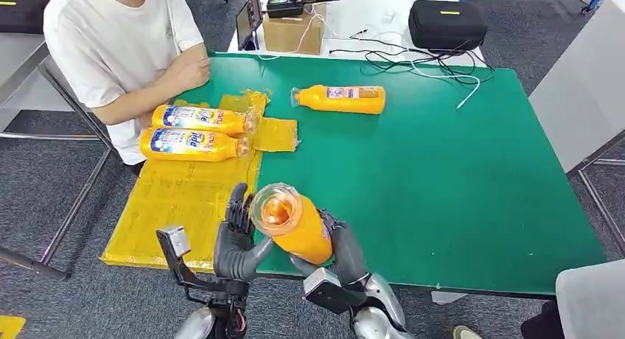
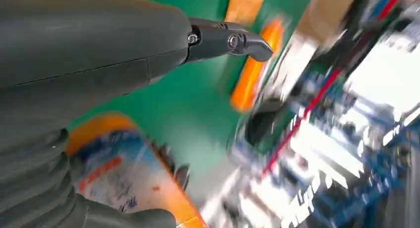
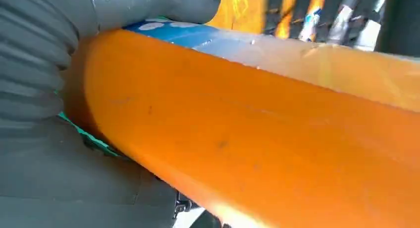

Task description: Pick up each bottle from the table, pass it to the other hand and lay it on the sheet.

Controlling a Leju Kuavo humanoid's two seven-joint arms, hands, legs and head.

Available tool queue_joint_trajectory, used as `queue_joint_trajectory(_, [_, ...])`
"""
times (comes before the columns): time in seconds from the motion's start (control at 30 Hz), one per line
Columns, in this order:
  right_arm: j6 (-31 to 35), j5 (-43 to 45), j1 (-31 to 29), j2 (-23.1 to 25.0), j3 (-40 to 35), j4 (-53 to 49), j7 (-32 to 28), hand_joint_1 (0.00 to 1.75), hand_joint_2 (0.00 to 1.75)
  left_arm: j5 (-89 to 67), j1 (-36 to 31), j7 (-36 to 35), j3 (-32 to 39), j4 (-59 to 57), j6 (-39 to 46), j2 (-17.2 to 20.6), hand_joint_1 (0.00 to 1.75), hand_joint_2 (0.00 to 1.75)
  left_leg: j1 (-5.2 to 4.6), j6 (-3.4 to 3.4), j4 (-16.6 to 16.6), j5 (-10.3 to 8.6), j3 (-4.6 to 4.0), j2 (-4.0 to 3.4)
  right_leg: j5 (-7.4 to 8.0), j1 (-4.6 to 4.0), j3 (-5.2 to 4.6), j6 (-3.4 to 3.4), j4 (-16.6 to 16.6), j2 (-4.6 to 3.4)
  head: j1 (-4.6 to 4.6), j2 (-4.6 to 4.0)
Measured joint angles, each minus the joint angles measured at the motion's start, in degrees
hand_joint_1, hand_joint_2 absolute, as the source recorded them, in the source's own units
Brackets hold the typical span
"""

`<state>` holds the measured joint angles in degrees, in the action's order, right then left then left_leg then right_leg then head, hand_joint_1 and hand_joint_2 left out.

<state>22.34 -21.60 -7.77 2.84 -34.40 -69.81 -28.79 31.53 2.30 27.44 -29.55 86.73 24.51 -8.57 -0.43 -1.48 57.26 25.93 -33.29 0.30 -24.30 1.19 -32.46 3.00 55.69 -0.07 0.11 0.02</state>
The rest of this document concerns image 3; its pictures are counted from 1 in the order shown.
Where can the green table mat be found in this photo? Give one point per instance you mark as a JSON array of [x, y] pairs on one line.
[[95, 144]]

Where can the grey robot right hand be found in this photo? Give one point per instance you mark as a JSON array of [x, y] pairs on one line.
[[65, 187]]

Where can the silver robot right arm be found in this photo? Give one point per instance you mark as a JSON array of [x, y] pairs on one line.
[[29, 55]]

